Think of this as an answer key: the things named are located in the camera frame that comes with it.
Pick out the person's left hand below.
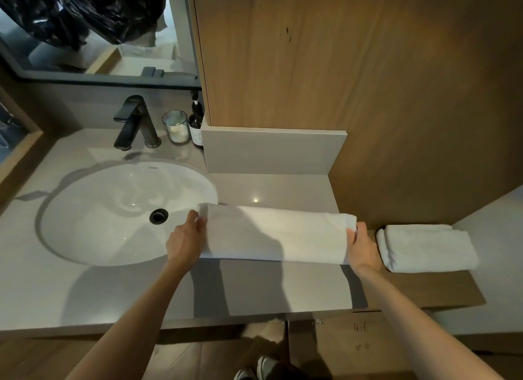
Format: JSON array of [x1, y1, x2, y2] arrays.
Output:
[[165, 209, 208, 272]]

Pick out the person's right hand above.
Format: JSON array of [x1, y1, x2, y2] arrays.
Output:
[[345, 222, 383, 278]]

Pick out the white towel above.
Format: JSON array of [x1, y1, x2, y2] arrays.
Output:
[[375, 224, 480, 273], [197, 203, 358, 266]]

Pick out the wooden cabinet flap door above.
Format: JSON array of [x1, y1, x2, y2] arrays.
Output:
[[288, 310, 417, 380]]

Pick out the person's right forearm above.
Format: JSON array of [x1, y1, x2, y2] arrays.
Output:
[[359, 265, 506, 380]]

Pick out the person's left forearm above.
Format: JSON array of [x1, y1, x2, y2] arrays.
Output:
[[67, 263, 191, 380]]

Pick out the person's dark trousers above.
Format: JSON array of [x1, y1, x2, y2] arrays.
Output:
[[265, 361, 336, 380]]

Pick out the white oval sink basin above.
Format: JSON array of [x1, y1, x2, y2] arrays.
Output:
[[39, 161, 218, 267]]

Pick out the wooden vanity base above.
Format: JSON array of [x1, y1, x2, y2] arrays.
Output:
[[24, 318, 289, 346]]

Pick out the glass jar with cotton pads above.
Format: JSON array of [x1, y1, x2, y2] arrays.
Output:
[[161, 110, 190, 144]]

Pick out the dark pump bottle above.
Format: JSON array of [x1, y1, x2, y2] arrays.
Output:
[[187, 91, 204, 150]]

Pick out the grey stone backsplash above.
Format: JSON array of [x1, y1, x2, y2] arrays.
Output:
[[200, 124, 348, 175]]

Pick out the black faucet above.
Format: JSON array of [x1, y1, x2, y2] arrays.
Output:
[[113, 95, 162, 152]]

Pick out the wooden back panel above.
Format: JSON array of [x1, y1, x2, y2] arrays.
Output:
[[186, 0, 523, 229]]

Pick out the wall mirror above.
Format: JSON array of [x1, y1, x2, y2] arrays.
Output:
[[0, 0, 202, 91]]

